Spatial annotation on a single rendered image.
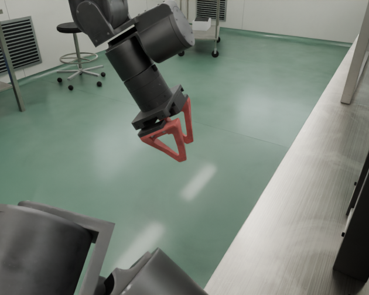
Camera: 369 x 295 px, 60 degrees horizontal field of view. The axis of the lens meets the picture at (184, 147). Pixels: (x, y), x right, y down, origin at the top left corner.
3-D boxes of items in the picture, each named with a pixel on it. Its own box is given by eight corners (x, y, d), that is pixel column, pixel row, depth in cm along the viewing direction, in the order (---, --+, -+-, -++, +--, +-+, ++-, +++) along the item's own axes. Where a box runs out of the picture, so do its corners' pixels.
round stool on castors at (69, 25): (85, 71, 402) (76, 18, 368) (118, 79, 379) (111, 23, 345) (49, 85, 362) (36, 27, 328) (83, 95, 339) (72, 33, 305)
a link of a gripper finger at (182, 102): (208, 130, 58) (183, 85, 55) (202, 151, 52) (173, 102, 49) (177, 142, 61) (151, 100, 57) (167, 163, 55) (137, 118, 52)
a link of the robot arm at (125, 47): (110, 40, 51) (94, 50, 46) (144, 19, 48) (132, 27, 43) (133, 79, 53) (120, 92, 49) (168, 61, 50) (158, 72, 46)
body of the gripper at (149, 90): (186, 92, 55) (164, 53, 52) (171, 119, 47) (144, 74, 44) (155, 106, 58) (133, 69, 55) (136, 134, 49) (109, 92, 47)
